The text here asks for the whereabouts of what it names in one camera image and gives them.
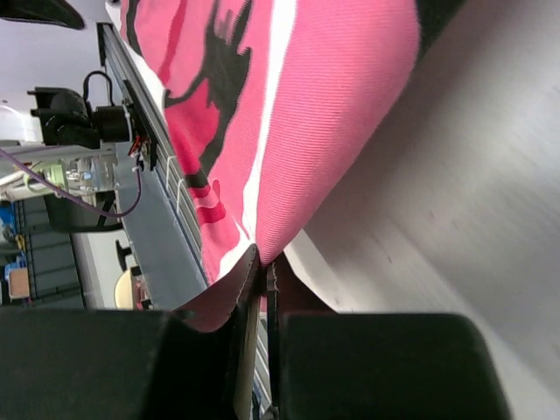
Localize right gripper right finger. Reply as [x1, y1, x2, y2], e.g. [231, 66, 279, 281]
[266, 257, 510, 419]

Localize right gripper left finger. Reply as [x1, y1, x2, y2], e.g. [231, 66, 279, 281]
[1, 247, 261, 419]

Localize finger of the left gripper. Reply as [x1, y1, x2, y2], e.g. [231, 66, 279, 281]
[1, 0, 86, 30]

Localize pink camouflage trousers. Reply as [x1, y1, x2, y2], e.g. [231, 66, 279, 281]
[120, 1, 460, 332]

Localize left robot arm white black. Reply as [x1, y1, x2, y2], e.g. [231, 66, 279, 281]
[1, 1, 126, 151]

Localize aluminium frame rail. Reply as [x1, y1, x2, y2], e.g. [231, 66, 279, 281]
[101, 24, 279, 419]

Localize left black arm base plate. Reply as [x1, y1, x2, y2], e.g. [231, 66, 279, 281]
[122, 79, 158, 171]

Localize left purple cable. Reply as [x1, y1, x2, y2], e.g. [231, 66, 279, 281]
[0, 146, 144, 220]

